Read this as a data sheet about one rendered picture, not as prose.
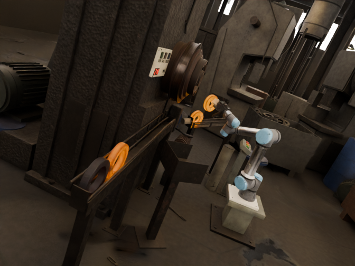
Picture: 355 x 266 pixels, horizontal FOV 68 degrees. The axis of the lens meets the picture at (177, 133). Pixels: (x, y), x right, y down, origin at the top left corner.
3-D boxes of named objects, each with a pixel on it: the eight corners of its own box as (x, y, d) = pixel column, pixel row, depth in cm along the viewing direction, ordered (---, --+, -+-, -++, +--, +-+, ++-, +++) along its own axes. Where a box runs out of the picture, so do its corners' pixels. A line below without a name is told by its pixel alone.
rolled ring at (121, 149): (112, 183, 133) (106, 180, 133) (130, 153, 141) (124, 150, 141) (106, 172, 116) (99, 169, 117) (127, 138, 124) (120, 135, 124)
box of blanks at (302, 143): (239, 160, 403) (262, 114, 379) (229, 140, 481) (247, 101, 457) (298, 180, 415) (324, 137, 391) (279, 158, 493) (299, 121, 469)
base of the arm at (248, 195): (254, 195, 232) (259, 186, 229) (254, 204, 218) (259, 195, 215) (238, 189, 234) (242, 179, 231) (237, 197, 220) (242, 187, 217)
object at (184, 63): (163, 103, 185) (186, 37, 170) (178, 96, 229) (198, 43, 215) (171, 107, 184) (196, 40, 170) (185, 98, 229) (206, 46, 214)
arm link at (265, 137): (252, 191, 215) (282, 133, 196) (241, 194, 205) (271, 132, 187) (241, 183, 223) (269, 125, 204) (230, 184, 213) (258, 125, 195)
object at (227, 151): (204, 187, 283) (223, 145, 266) (205, 182, 294) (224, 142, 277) (214, 192, 281) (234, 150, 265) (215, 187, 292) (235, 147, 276)
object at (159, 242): (140, 255, 169) (178, 160, 147) (133, 225, 192) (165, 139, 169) (168, 254, 178) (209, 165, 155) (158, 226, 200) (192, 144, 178)
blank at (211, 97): (206, 94, 233) (208, 95, 231) (217, 94, 243) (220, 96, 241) (201, 110, 239) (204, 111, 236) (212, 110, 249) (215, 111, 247)
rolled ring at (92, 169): (113, 152, 116) (106, 149, 116) (89, 173, 99) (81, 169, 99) (105, 184, 124) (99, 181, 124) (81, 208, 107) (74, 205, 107)
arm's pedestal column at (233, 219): (249, 220, 255) (261, 198, 246) (254, 249, 217) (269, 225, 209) (211, 204, 256) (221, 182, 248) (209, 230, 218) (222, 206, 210)
